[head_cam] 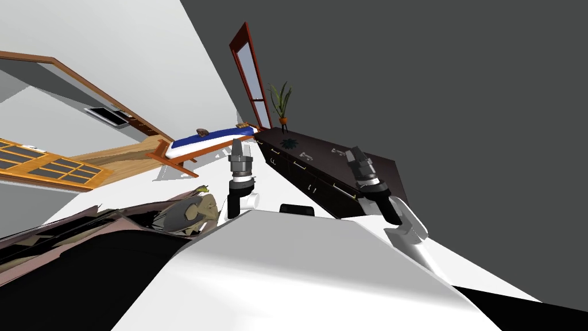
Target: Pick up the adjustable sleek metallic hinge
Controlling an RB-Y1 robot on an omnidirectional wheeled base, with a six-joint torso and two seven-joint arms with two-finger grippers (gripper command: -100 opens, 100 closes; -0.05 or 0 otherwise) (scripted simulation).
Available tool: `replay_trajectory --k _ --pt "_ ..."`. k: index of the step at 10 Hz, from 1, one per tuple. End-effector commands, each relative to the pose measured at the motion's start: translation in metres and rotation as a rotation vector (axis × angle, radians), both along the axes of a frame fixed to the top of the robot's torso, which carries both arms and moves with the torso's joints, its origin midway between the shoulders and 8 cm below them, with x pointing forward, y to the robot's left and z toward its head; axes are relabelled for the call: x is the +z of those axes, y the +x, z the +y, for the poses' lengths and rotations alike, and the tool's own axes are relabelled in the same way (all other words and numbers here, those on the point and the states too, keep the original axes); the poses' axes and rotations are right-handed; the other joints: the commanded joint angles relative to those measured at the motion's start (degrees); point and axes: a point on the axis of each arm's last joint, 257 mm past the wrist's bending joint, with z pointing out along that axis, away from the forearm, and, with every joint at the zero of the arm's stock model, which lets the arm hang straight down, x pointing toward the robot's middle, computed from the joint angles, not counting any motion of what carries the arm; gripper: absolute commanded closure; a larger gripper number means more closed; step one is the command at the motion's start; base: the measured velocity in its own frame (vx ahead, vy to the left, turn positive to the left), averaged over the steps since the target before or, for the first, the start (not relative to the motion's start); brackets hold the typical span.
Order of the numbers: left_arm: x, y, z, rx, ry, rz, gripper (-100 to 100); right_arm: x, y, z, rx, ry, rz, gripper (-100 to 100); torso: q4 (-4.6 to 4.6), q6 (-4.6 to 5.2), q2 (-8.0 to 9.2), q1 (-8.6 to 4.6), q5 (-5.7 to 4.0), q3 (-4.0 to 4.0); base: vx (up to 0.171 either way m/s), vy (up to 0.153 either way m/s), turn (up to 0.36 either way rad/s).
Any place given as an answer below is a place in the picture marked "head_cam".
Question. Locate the wooden bed blue cover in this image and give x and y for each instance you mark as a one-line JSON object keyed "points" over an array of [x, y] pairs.
{"points": [[202, 141]]}

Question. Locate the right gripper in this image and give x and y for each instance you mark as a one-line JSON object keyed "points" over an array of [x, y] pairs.
{"points": [[364, 171]]}

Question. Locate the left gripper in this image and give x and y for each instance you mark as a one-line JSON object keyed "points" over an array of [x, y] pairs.
{"points": [[240, 164]]}

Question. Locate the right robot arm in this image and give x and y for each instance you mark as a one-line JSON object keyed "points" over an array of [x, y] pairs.
{"points": [[390, 209]]}

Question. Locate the black flat panel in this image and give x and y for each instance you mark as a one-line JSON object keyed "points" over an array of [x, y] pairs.
{"points": [[106, 116]]}

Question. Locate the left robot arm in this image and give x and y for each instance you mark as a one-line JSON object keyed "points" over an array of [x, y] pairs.
{"points": [[234, 202]]}

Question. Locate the red framed window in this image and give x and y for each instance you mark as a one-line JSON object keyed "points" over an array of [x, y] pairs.
{"points": [[251, 73]]}

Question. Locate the green potted plant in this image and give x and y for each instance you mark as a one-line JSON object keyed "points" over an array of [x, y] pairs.
{"points": [[280, 103]]}

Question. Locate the wooden door glass panes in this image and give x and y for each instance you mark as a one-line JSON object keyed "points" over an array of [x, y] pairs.
{"points": [[50, 168]]}

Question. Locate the dark brown sideboard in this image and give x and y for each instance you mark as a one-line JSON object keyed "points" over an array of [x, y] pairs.
{"points": [[321, 172]]}

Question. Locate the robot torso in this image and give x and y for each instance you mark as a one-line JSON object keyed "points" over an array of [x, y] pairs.
{"points": [[294, 276]]}

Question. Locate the brown olive sofa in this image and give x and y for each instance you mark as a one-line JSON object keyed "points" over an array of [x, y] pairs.
{"points": [[183, 214]]}

